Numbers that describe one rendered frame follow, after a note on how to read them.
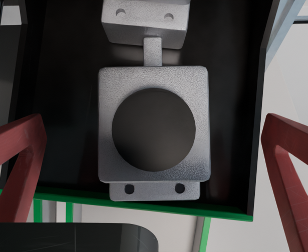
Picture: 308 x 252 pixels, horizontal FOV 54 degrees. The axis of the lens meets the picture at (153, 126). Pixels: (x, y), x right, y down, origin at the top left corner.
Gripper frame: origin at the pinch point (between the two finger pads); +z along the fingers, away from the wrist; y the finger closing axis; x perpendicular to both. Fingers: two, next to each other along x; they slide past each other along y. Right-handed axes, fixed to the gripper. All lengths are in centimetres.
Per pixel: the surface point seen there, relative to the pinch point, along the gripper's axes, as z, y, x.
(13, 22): 10.2, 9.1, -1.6
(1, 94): 13.9, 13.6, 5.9
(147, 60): 5.2, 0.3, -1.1
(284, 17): 11.5, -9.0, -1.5
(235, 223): 21.0, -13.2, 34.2
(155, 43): 5.8, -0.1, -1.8
